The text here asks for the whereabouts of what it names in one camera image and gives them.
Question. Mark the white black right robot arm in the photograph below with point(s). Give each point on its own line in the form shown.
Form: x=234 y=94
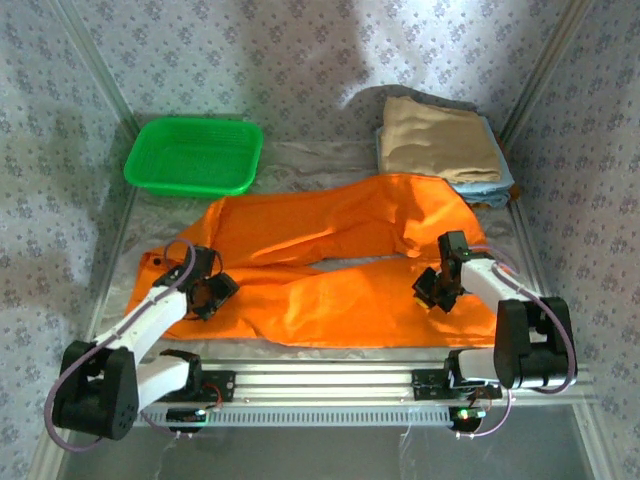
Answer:
x=485 y=280

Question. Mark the green plastic basket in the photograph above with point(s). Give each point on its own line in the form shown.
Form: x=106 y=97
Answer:
x=190 y=155

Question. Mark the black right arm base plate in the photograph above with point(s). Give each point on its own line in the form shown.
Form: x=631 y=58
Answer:
x=425 y=385

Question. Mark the floral fabric backdrop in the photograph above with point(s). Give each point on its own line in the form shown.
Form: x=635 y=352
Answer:
x=250 y=50

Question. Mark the black circuit board green light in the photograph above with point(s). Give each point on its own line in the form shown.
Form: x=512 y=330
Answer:
x=186 y=415
x=466 y=416

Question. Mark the aluminium frame leg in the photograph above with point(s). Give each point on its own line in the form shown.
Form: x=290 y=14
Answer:
x=50 y=465

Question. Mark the aluminium frame post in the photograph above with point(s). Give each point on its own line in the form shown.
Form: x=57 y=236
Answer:
x=552 y=60

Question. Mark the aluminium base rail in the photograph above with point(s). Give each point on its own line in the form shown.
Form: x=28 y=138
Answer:
x=325 y=385

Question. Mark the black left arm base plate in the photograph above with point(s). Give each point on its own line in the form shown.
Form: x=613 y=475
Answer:
x=225 y=385

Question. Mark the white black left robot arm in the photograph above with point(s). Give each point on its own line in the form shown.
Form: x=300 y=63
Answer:
x=150 y=310

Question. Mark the folded grey trousers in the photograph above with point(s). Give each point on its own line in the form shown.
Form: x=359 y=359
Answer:
x=425 y=95

